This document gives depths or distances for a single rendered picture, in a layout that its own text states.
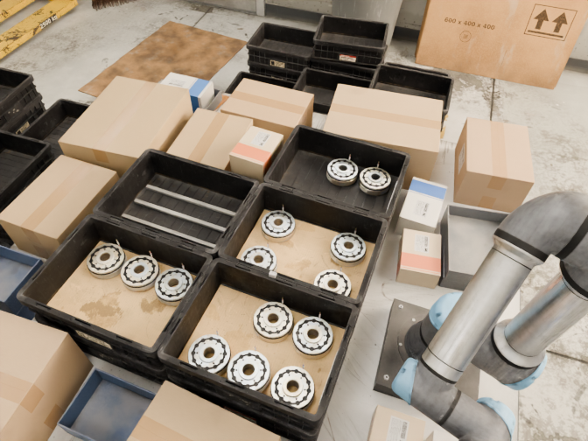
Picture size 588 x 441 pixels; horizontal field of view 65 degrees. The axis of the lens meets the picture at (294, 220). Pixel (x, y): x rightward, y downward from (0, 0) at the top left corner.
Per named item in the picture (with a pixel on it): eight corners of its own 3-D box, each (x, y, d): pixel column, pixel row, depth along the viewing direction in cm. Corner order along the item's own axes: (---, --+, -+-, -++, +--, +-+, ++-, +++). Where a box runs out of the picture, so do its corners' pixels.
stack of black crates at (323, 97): (366, 129, 280) (374, 80, 254) (354, 162, 262) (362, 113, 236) (303, 115, 287) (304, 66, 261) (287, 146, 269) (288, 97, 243)
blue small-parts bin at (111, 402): (168, 405, 121) (162, 395, 116) (135, 465, 112) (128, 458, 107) (102, 377, 125) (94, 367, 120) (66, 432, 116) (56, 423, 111)
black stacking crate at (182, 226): (262, 206, 151) (260, 182, 142) (219, 279, 133) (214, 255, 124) (156, 173, 159) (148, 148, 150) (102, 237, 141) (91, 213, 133)
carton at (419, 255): (399, 241, 157) (403, 227, 151) (435, 248, 155) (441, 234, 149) (395, 282, 147) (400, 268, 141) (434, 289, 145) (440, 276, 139)
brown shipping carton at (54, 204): (77, 187, 169) (60, 154, 157) (129, 204, 165) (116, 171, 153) (18, 248, 151) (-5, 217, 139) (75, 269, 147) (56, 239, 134)
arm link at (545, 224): (535, 162, 77) (383, 398, 85) (601, 194, 74) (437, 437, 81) (527, 171, 88) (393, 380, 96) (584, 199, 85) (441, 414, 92)
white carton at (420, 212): (408, 193, 171) (413, 176, 164) (440, 204, 168) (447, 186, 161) (394, 233, 159) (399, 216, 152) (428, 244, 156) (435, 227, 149)
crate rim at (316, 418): (359, 311, 117) (360, 305, 115) (318, 427, 99) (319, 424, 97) (216, 261, 125) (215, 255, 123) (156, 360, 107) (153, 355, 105)
